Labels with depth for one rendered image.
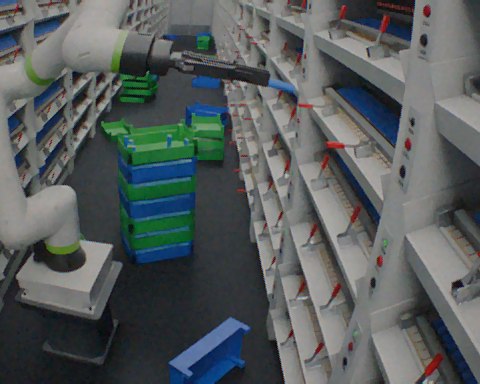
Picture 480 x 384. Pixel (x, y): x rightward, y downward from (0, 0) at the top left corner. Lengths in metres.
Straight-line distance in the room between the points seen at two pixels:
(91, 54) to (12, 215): 0.55
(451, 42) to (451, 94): 0.07
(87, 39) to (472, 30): 0.68
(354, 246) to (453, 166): 0.39
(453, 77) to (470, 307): 0.29
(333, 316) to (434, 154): 0.57
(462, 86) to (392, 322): 0.40
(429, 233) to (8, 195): 1.02
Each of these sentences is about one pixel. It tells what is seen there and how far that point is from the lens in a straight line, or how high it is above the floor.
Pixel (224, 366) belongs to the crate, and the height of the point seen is 0.00.
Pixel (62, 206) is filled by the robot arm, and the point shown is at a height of 0.59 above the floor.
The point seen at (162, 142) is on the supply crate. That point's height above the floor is 0.48.
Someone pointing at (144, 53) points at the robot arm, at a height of 1.07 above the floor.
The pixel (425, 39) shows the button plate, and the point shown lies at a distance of 0.61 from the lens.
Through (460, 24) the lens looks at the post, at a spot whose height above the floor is 1.21.
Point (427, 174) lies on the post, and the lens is 0.62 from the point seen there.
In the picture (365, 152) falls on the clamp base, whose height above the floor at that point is 0.92.
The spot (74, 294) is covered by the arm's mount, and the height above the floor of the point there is 0.35.
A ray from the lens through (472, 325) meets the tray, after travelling 0.52.
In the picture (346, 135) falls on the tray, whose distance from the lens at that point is 0.99.
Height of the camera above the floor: 1.20
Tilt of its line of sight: 26 degrees down
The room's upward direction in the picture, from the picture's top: 5 degrees clockwise
